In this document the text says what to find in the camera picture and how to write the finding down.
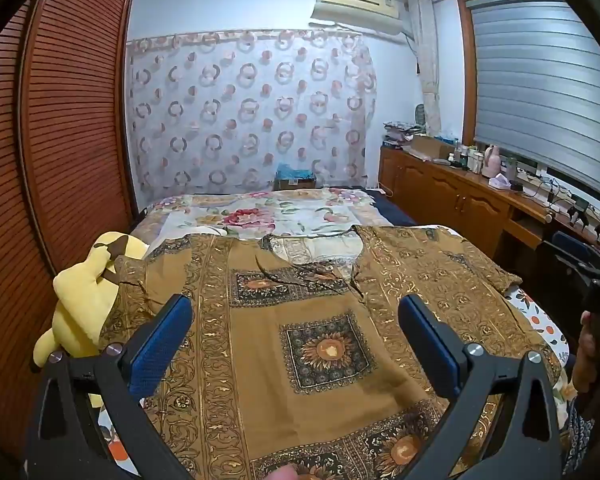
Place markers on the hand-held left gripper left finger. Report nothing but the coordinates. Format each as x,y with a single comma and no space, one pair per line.
157,345

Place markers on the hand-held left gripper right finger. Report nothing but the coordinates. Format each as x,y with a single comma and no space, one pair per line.
430,345

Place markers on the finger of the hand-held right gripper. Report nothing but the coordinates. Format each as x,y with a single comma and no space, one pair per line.
595,270

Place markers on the brown patterned shirt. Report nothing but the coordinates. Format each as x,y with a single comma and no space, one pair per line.
260,360

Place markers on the pile of folded clothes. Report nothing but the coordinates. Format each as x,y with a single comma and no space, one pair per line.
400,132

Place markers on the person's right hand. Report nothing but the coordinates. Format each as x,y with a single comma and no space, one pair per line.
587,360

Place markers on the orange print bed sheet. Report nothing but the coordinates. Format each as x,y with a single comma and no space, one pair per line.
535,317

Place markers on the yellow plush toy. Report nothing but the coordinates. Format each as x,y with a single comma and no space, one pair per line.
80,305

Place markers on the navy blanket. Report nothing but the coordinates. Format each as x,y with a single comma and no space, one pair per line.
390,210

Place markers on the wooden cabinet counter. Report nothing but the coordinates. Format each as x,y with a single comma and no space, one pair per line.
455,195

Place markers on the floral bed quilt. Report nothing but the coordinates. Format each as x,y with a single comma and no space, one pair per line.
260,215

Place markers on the row of small bottles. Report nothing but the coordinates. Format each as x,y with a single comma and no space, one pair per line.
467,160

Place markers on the grey window blind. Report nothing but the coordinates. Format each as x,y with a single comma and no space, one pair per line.
540,85

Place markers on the open cardboard box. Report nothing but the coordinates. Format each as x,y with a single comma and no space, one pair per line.
430,147

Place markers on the cardboard box with blue cloth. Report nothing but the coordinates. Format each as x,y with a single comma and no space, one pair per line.
295,180

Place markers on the wooden headboard panel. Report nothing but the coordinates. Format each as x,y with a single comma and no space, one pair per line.
70,135

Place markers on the circle patterned curtain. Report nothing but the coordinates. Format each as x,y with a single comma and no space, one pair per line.
230,110

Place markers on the white lace curtain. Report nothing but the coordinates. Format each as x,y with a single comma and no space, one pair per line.
425,60

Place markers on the cream air conditioner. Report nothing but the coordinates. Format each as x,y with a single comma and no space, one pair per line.
355,7

